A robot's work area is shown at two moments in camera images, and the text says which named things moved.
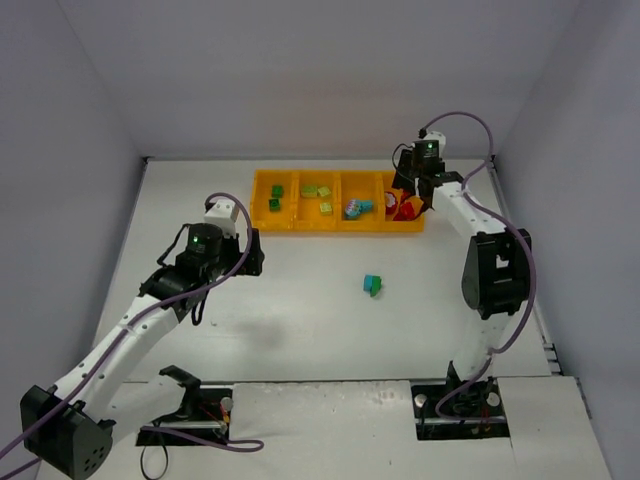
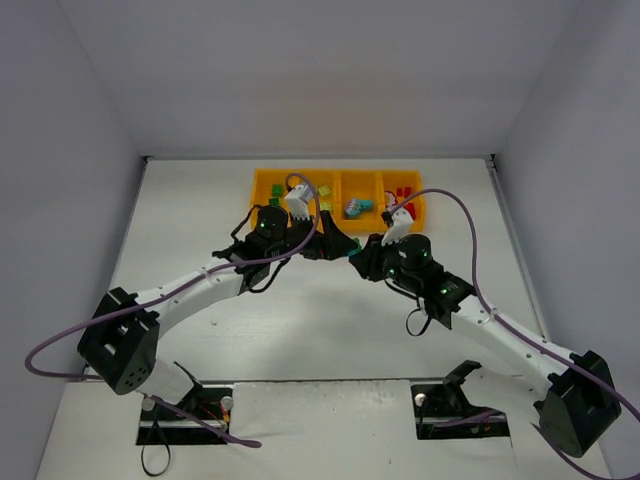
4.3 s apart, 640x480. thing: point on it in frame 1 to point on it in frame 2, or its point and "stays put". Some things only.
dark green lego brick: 277,191 stays put
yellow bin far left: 262,217 stays put
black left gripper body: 251,253 to 314,239
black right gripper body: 417,177 to 372,258
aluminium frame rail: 553,357 stays put
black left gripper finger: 256,257 to 337,243
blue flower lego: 353,207 stays put
